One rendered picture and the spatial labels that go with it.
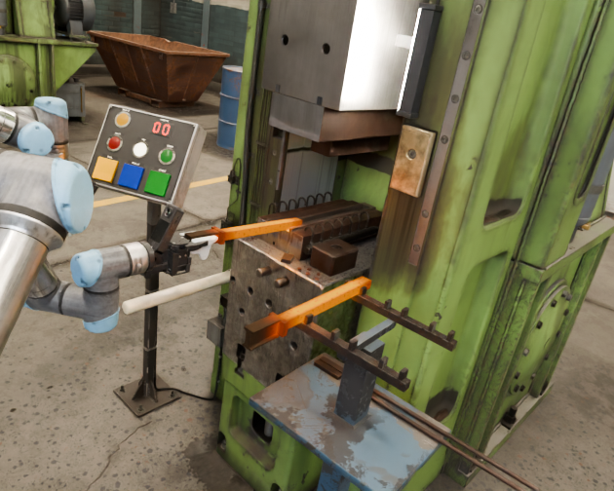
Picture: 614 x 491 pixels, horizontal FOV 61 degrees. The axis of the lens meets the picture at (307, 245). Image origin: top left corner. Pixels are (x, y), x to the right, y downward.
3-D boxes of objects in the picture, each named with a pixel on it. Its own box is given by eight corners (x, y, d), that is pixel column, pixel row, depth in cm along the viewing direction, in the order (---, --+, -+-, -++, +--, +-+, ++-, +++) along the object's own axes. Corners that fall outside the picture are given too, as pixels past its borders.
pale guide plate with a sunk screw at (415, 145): (416, 198, 137) (432, 133, 130) (388, 187, 143) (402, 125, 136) (420, 197, 139) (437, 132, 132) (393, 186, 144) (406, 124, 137)
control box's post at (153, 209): (146, 399, 222) (154, 150, 179) (141, 394, 224) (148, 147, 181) (154, 396, 225) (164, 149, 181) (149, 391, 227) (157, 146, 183)
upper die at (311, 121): (318, 142, 141) (324, 106, 137) (268, 125, 152) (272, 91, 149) (404, 134, 170) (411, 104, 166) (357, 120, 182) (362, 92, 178)
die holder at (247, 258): (298, 414, 160) (322, 286, 142) (221, 352, 182) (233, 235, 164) (401, 351, 200) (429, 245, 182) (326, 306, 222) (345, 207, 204)
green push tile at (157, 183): (162, 197, 169) (170, 174, 169) (142, 191, 170) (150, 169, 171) (165, 198, 170) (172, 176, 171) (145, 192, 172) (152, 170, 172)
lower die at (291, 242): (299, 260, 155) (303, 234, 151) (254, 236, 167) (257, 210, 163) (382, 234, 184) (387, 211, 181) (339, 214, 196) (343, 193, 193)
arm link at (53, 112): (25, 95, 131) (59, 95, 137) (28, 138, 136) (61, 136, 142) (37, 102, 127) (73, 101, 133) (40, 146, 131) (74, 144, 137)
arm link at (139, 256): (116, 239, 120) (134, 252, 115) (134, 236, 123) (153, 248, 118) (115, 269, 123) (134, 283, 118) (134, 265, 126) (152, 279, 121)
